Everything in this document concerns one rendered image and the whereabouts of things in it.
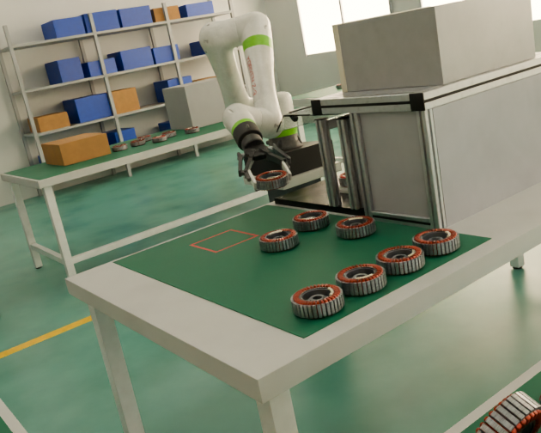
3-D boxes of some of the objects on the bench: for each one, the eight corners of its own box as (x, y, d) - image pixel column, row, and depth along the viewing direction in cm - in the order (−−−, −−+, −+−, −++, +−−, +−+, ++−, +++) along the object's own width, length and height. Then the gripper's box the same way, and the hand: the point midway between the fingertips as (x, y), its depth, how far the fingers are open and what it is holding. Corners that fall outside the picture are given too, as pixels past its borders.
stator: (375, 237, 177) (373, 224, 176) (335, 241, 180) (332, 229, 179) (377, 224, 188) (375, 212, 187) (338, 229, 191) (337, 217, 190)
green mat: (112, 262, 203) (112, 261, 203) (267, 204, 236) (267, 204, 236) (303, 338, 128) (303, 338, 127) (491, 238, 160) (491, 237, 160)
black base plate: (275, 204, 235) (273, 198, 235) (396, 158, 270) (395, 153, 269) (367, 217, 198) (366, 210, 197) (494, 162, 232) (493, 156, 232)
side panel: (365, 219, 196) (349, 113, 187) (372, 216, 197) (355, 111, 189) (440, 230, 173) (424, 111, 165) (446, 227, 175) (432, 108, 167)
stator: (304, 246, 182) (302, 234, 181) (266, 256, 179) (264, 243, 178) (293, 236, 192) (290, 224, 191) (256, 246, 190) (254, 234, 189)
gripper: (282, 142, 229) (306, 181, 214) (219, 158, 224) (239, 199, 209) (282, 125, 224) (306, 163, 209) (217, 141, 219) (238, 182, 204)
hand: (270, 178), depth 210 cm, fingers closed on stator, 11 cm apart
